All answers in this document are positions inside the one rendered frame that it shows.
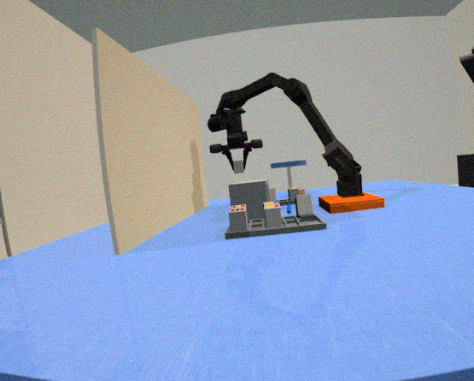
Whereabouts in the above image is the beige flat panel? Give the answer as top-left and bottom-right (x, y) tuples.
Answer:
(91, 27), (208, 255)

